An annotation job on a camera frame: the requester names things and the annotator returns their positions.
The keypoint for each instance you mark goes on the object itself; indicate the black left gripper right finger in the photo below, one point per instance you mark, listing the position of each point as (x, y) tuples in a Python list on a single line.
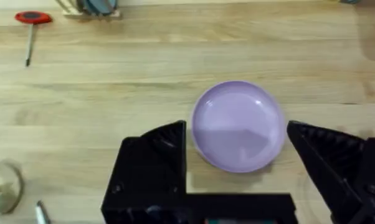
[(340, 168)]

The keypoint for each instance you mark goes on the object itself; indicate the blue plate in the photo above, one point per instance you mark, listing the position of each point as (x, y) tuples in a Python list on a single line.
[(101, 5)]

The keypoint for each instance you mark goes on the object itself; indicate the lilac round plate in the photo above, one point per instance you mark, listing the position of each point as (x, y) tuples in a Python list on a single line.
[(237, 124)]

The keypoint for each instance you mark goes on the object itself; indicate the small wooden peg rack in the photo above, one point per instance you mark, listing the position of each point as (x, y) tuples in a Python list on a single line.
[(91, 13)]

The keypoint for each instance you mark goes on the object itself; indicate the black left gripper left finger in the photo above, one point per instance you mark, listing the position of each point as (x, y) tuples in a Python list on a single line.
[(156, 168)]

